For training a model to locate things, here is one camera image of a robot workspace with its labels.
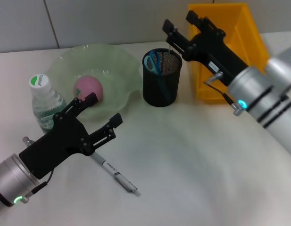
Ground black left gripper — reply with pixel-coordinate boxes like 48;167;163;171
18;92;124;179

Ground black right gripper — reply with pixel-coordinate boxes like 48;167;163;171
162;10;250;87

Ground pink toy peach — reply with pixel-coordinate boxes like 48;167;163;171
73;75;104;104

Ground clear plastic ruler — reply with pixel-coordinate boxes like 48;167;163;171
167;43;183;73

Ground blue scissors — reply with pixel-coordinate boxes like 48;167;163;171
144;50;173;102

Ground clear green-label water bottle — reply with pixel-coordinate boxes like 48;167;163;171
29;74;67;135

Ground grey transparent pen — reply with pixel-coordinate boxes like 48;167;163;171
91;152;141;197

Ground green wavy glass fruit bowl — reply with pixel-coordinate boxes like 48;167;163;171
48;43;143;123

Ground black mesh pen holder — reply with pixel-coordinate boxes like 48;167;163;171
142;48;183;107

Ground yellow plastic bin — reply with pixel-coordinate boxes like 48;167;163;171
187;2;270;104

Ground left arm cable with plug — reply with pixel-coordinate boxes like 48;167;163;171
22;136;54;204

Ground arm cable with plug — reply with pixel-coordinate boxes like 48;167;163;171
22;136;54;204
203;72;249;116

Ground right arm cable with plug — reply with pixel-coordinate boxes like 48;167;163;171
203;72;249;116

